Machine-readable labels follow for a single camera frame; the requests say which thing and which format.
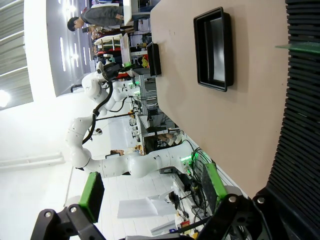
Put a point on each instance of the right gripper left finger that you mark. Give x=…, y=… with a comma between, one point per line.
x=93, y=195

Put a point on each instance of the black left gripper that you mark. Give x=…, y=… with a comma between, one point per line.
x=112, y=70

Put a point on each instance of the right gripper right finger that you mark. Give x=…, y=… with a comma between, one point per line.
x=215, y=185

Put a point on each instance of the black ESD tray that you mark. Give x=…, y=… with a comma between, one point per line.
x=213, y=47
x=153, y=60

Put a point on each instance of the green circuit board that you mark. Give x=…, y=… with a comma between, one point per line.
x=302, y=47

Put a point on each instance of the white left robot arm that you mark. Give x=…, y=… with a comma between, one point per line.
x=142, y=165

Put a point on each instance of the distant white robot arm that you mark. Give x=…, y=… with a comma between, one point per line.
x=117, y=96

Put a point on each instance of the white paper sheet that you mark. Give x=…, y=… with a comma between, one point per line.
x=137, y=207

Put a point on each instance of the person in grey shirt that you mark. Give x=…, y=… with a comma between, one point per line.
x=100, y=16

